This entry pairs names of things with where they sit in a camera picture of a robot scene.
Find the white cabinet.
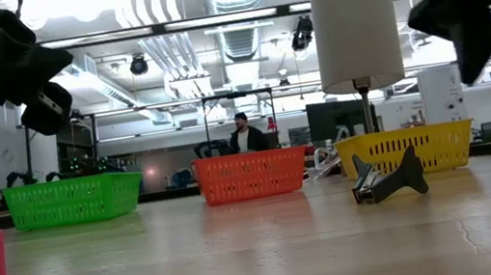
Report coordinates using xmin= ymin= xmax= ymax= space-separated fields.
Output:
xmin=415 ymin=62 xmax=470 ymax=127

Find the black ceiling spotlight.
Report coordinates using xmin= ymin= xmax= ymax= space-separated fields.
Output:
xmin=286 ymin=14 xmax=317 ymax=52
xmin=127 ymin=53 xmax=151 ymax=77

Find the black staple remover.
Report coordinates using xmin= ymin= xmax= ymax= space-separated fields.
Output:
xmin=346 ymin=143 xmax=432 ymax=208

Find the black overhead beam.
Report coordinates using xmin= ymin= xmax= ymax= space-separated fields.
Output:
xmin=35 ymin=0 xmax=405 ymax=55

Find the green plastic basket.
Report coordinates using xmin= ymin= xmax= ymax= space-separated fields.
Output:
xmin=0 ymin=167 xmax=149 ymax=236

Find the black computer monitor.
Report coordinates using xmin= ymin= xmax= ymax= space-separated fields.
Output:
xmin=304 ymin=94 xmax=380 ymax=144

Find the person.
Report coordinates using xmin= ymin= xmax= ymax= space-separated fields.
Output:
xmin=225 ymin=108 xmax=272 ymax=156

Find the clear staple remover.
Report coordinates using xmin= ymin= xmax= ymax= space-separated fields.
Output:
xmin=297 ymin=126 xmax=357 ymax=183

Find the white shade table lamp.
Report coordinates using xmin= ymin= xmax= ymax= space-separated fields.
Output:
xmin=308 ymin=0 xmax=415 ymax=142

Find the orange plastic basket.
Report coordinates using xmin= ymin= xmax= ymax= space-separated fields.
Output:
xmin=190 ymin=142 xmax=314 ymax=209

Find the yellow plastic basket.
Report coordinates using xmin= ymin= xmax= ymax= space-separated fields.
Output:
xmin=333 ymin=118 xmax=480 ymax=187

